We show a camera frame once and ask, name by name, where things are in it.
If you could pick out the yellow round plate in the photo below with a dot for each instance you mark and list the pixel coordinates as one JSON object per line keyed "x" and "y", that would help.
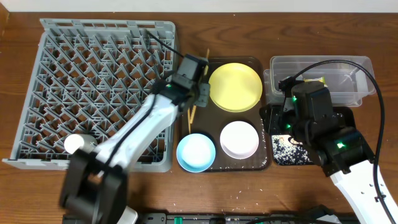
{"x": 235, "y": 87}

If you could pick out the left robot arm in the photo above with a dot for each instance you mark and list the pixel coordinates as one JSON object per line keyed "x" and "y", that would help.
{"x": 95, "y": 185}

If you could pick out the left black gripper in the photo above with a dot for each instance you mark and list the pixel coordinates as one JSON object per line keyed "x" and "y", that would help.
{"x": 201, "y": 94}

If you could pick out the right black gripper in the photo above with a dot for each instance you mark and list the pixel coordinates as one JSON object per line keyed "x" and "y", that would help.
{"x": 268, "y": 116}

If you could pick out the spilled rice pile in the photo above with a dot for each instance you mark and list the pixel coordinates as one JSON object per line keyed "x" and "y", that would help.
{"x": 288, "y": 152}

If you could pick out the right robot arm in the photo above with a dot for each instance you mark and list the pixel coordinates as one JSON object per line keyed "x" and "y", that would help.
{"x": 358, "y": 178}

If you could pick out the light blue bowl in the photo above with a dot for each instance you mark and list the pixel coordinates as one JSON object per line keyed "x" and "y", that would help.
{"x": 196, "y": 153}

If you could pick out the clear plastic bin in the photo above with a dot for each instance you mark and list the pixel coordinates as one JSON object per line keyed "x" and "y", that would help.
{"x": 346, "y": 83}

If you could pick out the white cup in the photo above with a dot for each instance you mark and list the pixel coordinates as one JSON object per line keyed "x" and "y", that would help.
{"x": 84, "y": 142}

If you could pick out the green orange snack wrapper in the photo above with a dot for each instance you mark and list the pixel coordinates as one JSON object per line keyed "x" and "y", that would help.
{"x": 321, "y": 80}

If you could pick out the white round bowl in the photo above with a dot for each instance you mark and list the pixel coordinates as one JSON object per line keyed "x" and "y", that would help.
{"x": 239, "y": 140}

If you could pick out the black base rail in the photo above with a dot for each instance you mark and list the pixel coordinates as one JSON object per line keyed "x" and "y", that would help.
{"x": 149, "y": 218}

